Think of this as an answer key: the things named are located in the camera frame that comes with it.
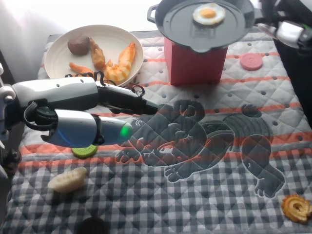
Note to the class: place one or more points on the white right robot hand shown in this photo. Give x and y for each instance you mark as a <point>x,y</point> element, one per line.
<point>290,33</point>

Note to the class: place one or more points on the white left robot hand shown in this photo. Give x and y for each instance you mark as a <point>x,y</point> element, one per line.
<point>61,92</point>

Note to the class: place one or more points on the black frying pan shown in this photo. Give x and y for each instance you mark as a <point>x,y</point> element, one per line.
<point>180,24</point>

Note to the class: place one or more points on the pink foam block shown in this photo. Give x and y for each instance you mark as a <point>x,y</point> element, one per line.
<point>195,68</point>

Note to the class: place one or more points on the cream round plate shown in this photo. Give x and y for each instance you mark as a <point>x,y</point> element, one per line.
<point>58,63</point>

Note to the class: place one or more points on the orange toy chicken drumstick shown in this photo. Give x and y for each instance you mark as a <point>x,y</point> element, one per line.
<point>81,68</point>

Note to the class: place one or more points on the pink round cookie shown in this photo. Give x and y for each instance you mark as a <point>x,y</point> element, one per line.
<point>250,62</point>

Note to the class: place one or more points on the brown toy meat piece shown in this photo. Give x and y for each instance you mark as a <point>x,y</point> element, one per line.
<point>78,45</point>

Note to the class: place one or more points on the golden toy chicken wing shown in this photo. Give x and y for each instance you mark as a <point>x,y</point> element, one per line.
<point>97,56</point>

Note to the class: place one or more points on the green round cookie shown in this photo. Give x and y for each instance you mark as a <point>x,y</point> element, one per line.
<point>84,152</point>

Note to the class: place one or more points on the orange toy shrimp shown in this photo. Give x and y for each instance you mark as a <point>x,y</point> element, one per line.
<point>122,65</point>

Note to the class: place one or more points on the toy fried egg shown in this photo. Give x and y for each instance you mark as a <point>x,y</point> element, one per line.
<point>208,13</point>

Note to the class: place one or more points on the white toy dumpling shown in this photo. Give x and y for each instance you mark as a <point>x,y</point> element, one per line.
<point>67,180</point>

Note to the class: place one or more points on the dark brown round cookie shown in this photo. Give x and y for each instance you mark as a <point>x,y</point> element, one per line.
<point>95,226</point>

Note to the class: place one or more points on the grey quilt with bear print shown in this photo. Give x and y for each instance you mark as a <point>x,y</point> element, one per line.
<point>195,195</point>

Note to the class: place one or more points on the golden swirl butter cookie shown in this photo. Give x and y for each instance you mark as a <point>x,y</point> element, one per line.
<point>292,208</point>

